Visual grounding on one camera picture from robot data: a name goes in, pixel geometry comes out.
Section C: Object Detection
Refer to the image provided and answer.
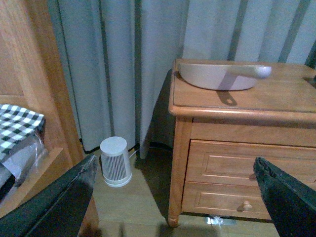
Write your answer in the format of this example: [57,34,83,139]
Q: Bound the grey curtain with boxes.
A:
[47,0,316,157]

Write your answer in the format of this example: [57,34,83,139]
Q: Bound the wooden drawer knob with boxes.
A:
[242,200,252,211]

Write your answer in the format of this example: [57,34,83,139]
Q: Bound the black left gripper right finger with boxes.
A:
[253,157,316,237]

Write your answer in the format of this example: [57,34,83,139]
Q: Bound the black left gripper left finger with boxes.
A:
[0,155,97,237]

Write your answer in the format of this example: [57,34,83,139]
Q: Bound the wooden bed headboard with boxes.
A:
[0,0,83,215]

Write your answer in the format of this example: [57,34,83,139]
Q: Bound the black white checkered bedsheet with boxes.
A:
[0,104,45,162]

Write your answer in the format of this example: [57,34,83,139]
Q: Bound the white cylindrical air purifier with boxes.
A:
[100,136,132,188]

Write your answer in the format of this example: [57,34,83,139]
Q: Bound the beige plastic dustpan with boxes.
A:
[178,63,272,91]

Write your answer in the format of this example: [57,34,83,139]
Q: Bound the wooden nightstand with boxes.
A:
[168,59,316,227]

